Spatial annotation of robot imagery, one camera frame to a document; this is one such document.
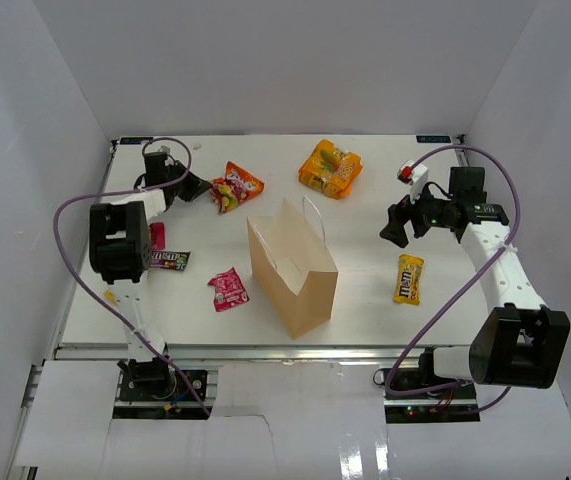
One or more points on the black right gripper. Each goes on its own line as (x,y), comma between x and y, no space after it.
(402,214)

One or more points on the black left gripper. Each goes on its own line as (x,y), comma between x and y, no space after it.
(195,186)

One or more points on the orange fruit candy bag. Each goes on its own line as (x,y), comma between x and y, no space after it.
(235,188)

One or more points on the dark brown M&M's packet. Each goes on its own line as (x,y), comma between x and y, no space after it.
(169,260)

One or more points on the orange yellow snack multipack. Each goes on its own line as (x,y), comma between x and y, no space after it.
(330,170)

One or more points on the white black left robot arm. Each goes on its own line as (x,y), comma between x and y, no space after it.
(120,246)

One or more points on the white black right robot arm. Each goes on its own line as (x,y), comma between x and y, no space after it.
(522,341)

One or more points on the brown paper bag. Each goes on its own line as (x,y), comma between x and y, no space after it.
(293,265)

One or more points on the magenta small snack packet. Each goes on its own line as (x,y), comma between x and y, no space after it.
(157,236)

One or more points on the yellow M&M's packet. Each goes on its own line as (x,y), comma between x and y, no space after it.
(409,273)

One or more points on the blue label left corner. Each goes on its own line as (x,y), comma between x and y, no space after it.
(133,140)

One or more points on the pink candy packet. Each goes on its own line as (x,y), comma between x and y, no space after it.
(229,291)

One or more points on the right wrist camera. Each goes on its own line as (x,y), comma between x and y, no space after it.
(415,177)

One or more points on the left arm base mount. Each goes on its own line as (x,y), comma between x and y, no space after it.
(151,381)

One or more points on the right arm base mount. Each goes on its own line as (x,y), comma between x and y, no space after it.
(444,406)

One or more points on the aluminium front rail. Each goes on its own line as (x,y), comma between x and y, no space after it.
(241,353)

